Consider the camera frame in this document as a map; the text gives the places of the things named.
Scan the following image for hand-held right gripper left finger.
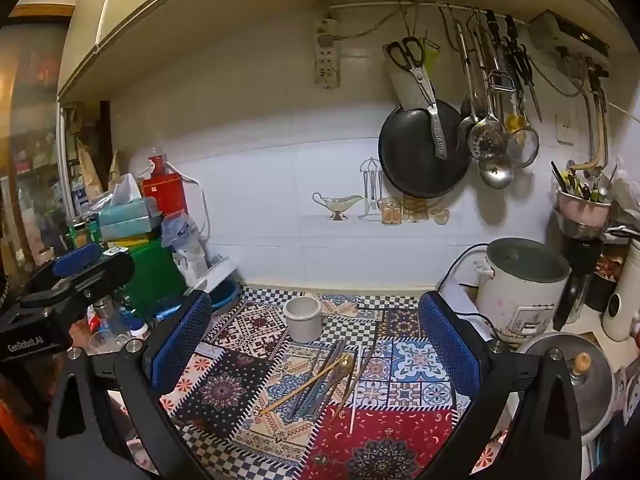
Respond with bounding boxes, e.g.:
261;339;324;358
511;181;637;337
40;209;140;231
44;290;214;480

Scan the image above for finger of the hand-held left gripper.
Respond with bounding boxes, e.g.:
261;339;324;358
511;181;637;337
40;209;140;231
30;241;102;292
19;251;137;312

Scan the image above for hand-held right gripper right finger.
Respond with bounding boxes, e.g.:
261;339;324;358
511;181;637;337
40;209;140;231
417;290;585;480

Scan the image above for gold spoon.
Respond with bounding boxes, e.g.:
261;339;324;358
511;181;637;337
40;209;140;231
320;352;355;413

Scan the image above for white chopstick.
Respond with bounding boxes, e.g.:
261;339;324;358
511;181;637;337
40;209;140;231
349;344;362;435

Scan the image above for gold fork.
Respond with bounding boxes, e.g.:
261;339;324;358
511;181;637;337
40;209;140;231
327;360;362;411

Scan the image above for white ceramic cup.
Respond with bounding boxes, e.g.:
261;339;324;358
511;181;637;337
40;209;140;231
284;295;322;344

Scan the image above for black chopstick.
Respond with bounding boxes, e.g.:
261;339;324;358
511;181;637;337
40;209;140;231
301;339;347;418
310;352;351;415

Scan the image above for tan wooden chopstick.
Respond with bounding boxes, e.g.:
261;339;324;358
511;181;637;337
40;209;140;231
258;355;353;417

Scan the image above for maroon chopstick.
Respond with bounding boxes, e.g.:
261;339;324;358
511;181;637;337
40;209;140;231
294;341;342;419

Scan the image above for teal grey chopstick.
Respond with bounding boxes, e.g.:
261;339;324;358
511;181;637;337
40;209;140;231
286;342;335;420

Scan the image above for person's left forearm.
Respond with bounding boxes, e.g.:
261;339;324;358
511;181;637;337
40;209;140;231
0;395;49;479

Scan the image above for green box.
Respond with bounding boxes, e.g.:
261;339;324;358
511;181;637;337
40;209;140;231
102;236;189;322

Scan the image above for clear glass jar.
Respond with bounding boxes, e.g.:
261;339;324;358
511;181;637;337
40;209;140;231
88;317;127;354

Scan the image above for patterned patchwork mat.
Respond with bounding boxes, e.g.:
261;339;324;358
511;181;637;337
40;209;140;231
160;285;511;480

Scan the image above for blue plastic basin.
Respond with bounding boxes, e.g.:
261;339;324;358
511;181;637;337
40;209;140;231
154;277;241;322

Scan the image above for teal tissue box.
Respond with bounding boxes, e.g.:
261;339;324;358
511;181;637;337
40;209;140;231
97;174;164;235

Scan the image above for white rice cooker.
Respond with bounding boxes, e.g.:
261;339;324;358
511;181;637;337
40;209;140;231
472;237;572;345

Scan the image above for clear printed plastic bag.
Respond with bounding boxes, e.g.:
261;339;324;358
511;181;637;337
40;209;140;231
161;211;209;287

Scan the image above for brown paper bag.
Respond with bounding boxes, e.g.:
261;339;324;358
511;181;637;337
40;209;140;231
74;136;104;197

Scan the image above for glass door cabinet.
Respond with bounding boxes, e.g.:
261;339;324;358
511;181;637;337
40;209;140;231
0;19;114;262

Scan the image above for red tin box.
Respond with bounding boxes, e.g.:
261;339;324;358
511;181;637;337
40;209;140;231
139;169;189;217

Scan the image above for aluminium pot lid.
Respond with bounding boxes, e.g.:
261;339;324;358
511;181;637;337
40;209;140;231
514;332;616;444

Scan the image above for black plastic object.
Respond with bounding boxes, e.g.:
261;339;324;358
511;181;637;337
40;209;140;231
552;236;604;332

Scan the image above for white canister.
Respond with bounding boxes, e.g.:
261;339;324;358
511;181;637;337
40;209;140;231
602;237;640;344

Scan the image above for steel utensil drainer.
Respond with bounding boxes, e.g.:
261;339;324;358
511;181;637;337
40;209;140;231
553;187;614;241

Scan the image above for black frying pan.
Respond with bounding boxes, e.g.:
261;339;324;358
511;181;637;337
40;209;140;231
378;99;471;199

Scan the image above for bundle of assorted cutlery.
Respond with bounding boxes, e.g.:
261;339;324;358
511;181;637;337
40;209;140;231
549;159;619;204

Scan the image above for steel slotted spoon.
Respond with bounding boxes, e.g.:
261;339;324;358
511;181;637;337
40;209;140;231
452;7;507;161

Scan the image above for mesh strainer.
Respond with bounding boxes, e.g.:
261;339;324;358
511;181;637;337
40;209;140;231
506;90;541;169

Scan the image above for small steel ladle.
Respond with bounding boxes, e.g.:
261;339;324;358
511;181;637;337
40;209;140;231
456;20;479;153

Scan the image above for steel cleaver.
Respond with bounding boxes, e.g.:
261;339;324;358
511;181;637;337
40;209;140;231
384;42;436;112

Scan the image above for cream upper cabinet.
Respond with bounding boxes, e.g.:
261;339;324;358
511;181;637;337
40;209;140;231
56;0;617;104

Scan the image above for white power strip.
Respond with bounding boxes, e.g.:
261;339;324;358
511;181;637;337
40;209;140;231
313;16;344;91

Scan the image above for black power cable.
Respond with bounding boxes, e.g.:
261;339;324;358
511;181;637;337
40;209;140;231
436;242;501;343

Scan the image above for kitchenware wall sticker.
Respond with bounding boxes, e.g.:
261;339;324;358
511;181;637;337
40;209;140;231
312;157;451;227

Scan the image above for black-handled kitchen scissors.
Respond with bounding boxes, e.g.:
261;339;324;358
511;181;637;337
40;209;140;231
387;36;449;161

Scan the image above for white wall socket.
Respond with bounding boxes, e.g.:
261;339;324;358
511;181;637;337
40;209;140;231
555;113;576;147

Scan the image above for beige hose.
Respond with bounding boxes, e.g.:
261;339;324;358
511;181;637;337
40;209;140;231
569;71;609;172

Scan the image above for black-handled knife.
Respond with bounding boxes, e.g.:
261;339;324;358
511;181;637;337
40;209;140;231
485;8;517;92
503;14;544;124

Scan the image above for white wall-mounted appliance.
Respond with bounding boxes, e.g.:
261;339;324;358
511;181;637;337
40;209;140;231
527;9;612;59

